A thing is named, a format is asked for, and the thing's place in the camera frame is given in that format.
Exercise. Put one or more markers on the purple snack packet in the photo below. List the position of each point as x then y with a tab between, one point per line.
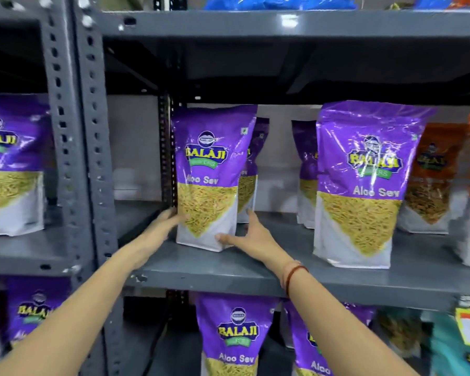
303	348
307	168
252	168
31	309
11	160
213	168
364	184
235	332

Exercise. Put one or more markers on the person's left hand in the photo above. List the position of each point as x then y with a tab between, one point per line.
152	236

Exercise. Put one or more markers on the grey metal shelving rack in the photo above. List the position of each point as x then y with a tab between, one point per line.
64	172
235	276

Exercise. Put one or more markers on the person's right thumb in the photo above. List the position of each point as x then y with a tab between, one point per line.
229	239

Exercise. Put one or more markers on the dark green snack packet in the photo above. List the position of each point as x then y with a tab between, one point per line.
399	328

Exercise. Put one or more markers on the person's right hand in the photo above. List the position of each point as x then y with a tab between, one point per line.
258	242

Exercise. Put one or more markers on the person's right forearm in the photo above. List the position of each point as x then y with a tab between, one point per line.
337	332

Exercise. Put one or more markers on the teal snack packet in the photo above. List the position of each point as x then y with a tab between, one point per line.
446	352

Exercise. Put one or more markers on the blue plastic packet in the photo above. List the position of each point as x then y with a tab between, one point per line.
278	2
431	1

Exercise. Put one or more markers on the person's left forearm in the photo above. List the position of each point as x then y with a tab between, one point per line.
70	321

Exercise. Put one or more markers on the person's left thumb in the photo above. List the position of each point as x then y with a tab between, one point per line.
176	219

